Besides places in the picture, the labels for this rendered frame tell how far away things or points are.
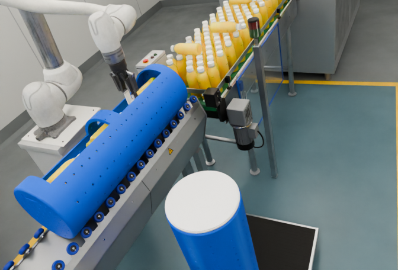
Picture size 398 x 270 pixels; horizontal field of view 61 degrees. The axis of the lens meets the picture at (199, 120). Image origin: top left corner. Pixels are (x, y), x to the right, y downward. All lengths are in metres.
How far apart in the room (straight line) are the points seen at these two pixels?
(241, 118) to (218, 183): 0.73
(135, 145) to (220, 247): 0.56
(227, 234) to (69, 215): 0.56
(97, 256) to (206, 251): 0.47
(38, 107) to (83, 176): 0.69
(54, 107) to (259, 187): 1.54
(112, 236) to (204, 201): 0.47
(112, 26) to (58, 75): 0.64
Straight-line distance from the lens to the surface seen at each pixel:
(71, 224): 1.33
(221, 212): 1.19
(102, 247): 1.50
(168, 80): 1.67
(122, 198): 1.53
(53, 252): 1.52
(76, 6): 1.64
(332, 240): 2.34
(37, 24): 1.91
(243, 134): 2.02
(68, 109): 2.17
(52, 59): 1.98
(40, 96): 1.91
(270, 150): 2.45
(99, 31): 1.45
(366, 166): 2.75
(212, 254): 1.27
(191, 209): 1.22
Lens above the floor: 1.97
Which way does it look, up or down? 36 degrees down
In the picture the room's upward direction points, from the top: 16 degrees counter-clockwise
